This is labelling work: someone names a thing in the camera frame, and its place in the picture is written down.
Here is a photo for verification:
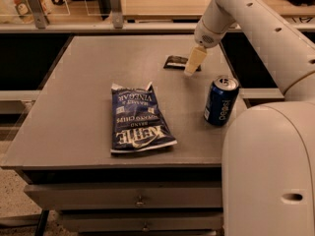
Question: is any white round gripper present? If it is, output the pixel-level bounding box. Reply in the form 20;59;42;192
184;20;225;76

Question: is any black rxbar chocolate wrapper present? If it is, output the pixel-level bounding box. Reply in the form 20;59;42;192
163;55;188;70

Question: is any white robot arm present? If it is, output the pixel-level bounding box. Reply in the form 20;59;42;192
195;0;315;236

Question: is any blue pepsi can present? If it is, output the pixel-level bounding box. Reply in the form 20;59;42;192
204;75;239;126

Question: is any blue kettle chips bag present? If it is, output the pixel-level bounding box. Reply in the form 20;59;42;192
111;84;177;153

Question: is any grey drawer cabinet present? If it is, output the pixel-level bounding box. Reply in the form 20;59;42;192
24;167;222;235

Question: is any orange white snack package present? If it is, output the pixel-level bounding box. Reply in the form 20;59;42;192
0;0;52;25

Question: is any grey metal bracket middle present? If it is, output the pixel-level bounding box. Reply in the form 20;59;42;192
110;0;124;29

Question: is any grey metal bracket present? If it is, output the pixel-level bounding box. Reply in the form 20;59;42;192
110;0;124;29
28;0;48;30

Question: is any grey metal bracket left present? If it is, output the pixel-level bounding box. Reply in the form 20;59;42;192
28;0;48;30

